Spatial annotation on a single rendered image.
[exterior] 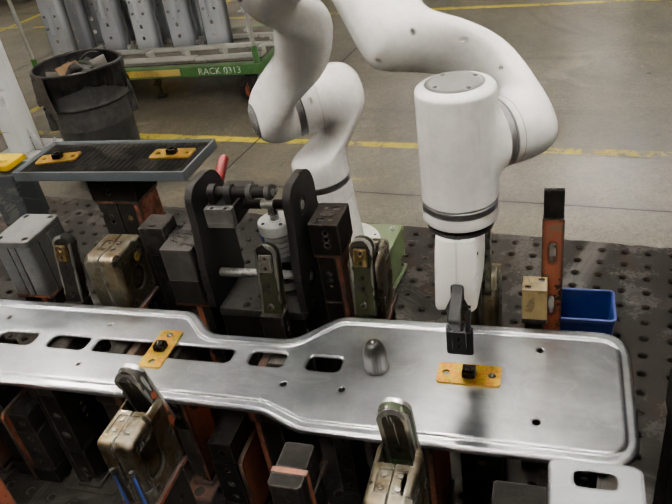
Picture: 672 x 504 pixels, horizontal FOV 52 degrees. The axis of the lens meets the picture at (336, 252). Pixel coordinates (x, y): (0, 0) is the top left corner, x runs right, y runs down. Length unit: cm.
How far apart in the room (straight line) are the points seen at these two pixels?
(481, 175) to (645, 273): 97
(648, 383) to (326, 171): 73
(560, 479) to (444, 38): 50
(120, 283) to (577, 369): 74
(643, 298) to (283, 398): 89
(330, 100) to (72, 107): 267
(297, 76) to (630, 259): 89
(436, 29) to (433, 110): 12
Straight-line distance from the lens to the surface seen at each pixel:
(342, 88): 136
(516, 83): 78
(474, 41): 79
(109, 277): 123
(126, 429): 92
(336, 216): 108
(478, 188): 73
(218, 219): 110
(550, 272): 101
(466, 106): 69
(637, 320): 153
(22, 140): 503
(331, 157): 140
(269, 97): 131
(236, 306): 119
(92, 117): 392
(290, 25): 111
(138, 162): 133
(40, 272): 132
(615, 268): 167
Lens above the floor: 165
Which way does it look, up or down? 33 degrees down
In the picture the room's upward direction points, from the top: 10 degrees counter-clockwise
